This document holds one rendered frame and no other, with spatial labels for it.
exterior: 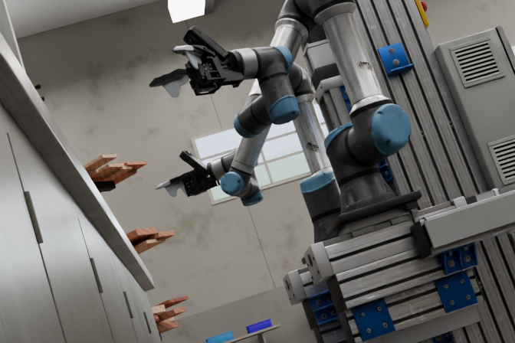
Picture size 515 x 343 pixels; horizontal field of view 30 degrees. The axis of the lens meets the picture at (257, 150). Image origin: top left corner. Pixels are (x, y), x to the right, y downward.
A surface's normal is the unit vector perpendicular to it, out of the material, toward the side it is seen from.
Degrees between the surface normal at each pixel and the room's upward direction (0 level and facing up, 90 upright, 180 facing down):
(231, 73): 82
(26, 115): 180
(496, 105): 90
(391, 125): 98
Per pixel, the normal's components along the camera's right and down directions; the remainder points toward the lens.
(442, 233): 0.09, -0.26
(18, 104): 0.32, 0.92
